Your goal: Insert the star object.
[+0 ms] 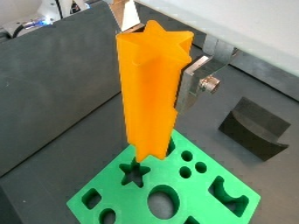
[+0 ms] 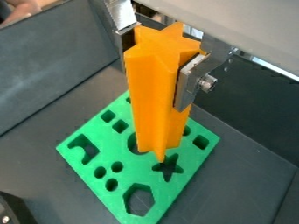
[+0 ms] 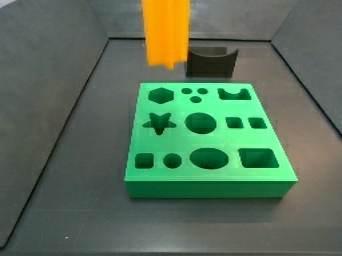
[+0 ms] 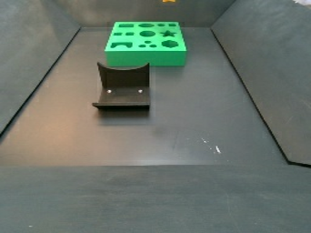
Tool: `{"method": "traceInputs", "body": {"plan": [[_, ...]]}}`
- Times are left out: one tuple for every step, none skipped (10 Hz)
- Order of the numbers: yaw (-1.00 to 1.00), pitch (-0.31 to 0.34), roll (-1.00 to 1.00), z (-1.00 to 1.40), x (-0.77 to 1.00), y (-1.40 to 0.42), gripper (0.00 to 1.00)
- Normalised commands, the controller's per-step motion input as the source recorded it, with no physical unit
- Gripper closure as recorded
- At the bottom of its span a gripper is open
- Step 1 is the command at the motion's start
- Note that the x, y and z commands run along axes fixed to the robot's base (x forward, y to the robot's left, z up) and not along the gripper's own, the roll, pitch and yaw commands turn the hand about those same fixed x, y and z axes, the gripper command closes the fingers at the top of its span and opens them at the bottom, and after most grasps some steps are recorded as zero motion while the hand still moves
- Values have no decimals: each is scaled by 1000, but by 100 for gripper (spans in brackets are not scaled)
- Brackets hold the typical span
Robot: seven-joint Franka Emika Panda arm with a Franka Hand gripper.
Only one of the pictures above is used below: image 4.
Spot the black curved holder stand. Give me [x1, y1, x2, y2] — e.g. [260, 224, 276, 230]
[92, 63, 151, 109]

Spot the green shape sorter block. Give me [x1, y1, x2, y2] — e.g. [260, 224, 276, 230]
[104, 22, 187, 66]

